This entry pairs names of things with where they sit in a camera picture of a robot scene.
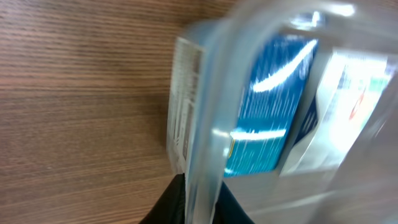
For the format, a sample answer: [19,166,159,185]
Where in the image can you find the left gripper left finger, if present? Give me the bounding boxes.
[139,174,185,224]

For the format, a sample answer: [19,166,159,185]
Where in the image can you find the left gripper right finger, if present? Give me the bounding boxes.
[213,182,254,224]

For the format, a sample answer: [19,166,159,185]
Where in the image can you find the blue medicine box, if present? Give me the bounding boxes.
[224,35,319,177]

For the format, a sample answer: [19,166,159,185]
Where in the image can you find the clear plastic container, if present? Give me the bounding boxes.
[167,1,397,223]

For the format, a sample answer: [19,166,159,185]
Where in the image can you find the white medicine box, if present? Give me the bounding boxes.
[279,49,397,176]

